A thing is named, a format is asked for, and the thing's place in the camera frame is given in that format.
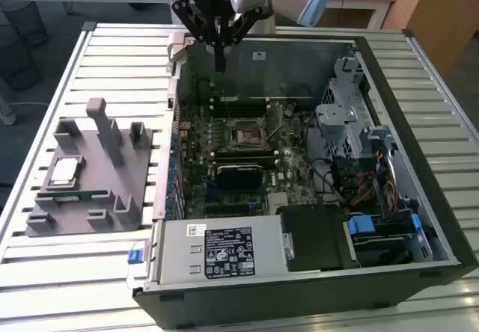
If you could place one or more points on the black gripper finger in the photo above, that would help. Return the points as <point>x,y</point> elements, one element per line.
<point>247,23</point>
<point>187,14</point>

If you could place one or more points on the metal locking lever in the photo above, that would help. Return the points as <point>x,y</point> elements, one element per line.
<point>277,131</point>

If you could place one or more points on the silver CPU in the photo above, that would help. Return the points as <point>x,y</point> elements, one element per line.
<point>66,171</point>

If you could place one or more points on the CPU socket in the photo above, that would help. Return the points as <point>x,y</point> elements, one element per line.
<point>247,134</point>

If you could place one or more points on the black RAM slot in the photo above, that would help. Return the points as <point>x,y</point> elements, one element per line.
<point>239,111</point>
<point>243,153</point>
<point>243,161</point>
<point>239,103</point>

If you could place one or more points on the metal drive cage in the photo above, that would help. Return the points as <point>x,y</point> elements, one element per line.
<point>337,122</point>

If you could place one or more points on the black heat sink block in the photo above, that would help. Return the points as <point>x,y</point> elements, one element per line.
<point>239,176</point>

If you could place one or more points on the green motherboard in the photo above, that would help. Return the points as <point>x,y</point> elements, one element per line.
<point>292,175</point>

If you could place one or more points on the black mesh waste basket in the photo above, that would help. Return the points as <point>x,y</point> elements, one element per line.
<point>15,59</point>
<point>26,18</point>

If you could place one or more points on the small silver chipset heatsink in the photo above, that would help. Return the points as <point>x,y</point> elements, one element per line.
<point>277,200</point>

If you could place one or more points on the grey parts rack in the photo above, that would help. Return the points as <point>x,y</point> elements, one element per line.
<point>93,169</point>

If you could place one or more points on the black expansion slot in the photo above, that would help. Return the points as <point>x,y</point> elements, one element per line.
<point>224,209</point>

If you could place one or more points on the wooden cabinet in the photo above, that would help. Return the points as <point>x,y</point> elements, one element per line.
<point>441,10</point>

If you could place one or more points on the green RAM stick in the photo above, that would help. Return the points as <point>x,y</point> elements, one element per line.
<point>82,194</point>

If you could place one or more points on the black plastic shroud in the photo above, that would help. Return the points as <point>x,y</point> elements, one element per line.
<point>314,235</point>

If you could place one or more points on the blue disk carrier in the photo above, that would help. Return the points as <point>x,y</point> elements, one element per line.
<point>361,227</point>

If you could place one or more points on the silver power supply unit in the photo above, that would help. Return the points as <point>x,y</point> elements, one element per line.
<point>179,249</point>

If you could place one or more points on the blue case latch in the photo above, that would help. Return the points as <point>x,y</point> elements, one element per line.
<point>135,256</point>

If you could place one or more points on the black PC case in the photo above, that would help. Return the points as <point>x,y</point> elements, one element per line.
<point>262,302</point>

